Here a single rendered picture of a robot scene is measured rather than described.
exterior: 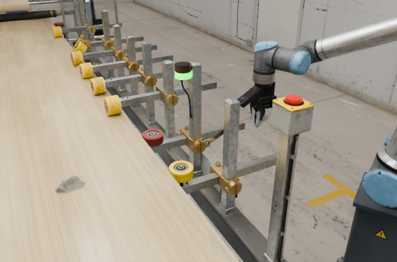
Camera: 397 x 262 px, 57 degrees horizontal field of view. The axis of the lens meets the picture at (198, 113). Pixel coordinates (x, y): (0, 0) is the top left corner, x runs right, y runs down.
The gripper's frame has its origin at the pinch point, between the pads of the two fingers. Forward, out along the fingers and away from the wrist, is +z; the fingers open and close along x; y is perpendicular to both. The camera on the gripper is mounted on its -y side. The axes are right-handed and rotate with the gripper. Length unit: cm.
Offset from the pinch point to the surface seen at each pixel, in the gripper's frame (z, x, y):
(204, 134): -2.7, -1.6, -26.5
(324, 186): 83, 29, 86
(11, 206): -7, -20, -97
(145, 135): -8, 0, -51
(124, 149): -7, -5, -60
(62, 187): -8, -19, -83
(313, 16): 8, 210, 235
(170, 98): -13.0, 16.4, -33.3
